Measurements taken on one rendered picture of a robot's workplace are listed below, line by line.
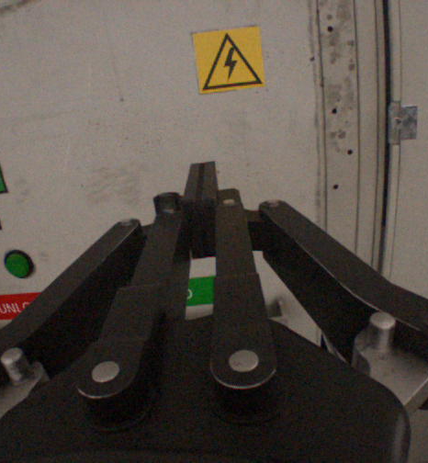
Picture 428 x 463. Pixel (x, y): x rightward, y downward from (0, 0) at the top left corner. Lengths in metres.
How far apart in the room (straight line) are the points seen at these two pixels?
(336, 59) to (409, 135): 0.15
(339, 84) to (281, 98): 0.21
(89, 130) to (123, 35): 0.09
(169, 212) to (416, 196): 0.48
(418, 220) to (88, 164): 0.48
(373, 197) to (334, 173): 0.08
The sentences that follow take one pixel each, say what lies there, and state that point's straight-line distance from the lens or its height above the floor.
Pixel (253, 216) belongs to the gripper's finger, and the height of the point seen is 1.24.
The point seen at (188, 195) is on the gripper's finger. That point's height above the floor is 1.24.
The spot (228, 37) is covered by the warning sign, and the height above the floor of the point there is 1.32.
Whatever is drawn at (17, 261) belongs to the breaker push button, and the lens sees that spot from 0.41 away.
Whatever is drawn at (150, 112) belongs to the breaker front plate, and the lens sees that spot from 0.33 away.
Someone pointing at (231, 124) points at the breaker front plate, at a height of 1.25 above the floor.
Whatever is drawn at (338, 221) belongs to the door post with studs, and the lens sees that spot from 0.58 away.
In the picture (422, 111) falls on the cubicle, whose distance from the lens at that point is 0.57.
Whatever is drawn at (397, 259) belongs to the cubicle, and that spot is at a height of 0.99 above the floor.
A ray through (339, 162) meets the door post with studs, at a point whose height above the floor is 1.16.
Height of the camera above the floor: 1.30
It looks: 24 degrees down
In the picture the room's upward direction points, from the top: 8 degrees counter-clockwise
